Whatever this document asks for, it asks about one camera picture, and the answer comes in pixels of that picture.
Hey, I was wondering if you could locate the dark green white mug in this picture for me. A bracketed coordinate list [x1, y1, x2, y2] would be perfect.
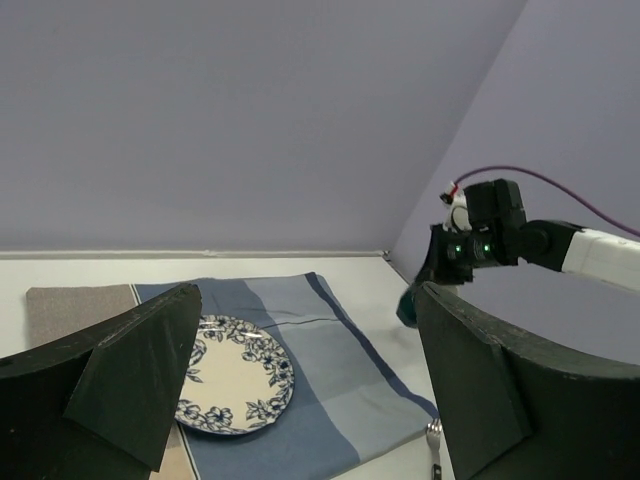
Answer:
[396, 288, 418, 329]

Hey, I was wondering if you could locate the blue beige checked cloth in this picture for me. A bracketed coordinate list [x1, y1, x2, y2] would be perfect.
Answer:
[25, 271, 440, 480]

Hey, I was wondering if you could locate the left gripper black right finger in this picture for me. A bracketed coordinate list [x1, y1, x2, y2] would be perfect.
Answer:
[414, 283, 639, 479]

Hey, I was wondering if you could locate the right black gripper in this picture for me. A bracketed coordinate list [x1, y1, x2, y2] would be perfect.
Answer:
[409, 179, 526, 295]

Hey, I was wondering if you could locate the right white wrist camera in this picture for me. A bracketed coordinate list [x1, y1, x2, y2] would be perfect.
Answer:
[440, 182, 472, 232]

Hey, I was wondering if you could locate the blue floral white plate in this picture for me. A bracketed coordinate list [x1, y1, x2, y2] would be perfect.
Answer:
[175, 315, 295, 436]

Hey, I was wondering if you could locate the silver fork black handle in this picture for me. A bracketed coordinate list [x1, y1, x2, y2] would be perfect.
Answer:
[425, 418, 443, 480]

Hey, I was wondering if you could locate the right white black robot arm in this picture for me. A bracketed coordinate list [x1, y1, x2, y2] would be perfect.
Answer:
[408, 179, 639, 296]

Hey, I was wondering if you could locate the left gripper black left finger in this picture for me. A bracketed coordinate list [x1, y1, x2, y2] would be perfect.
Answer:
[1, 283, 202, 479]

